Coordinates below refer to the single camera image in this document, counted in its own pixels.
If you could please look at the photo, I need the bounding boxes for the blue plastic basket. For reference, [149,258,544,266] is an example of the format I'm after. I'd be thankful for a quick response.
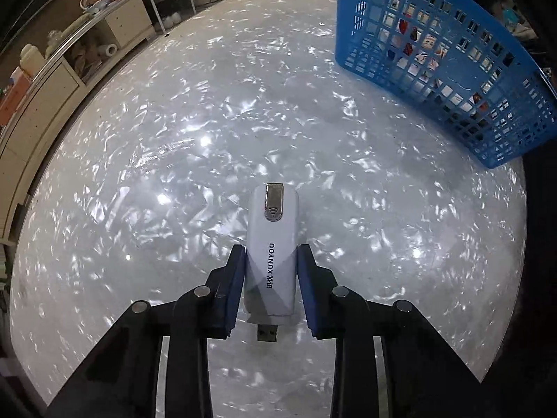
[335,0,556,169]

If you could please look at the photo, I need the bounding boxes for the white usb wifi dongle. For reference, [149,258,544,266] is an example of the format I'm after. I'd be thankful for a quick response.
[244,182,299,342]

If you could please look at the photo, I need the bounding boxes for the white paper roll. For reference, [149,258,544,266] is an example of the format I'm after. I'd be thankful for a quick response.
[97,44,118,59]

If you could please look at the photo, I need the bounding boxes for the cream low cabinet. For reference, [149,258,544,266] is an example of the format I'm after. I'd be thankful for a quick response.
[1,0,155,245]

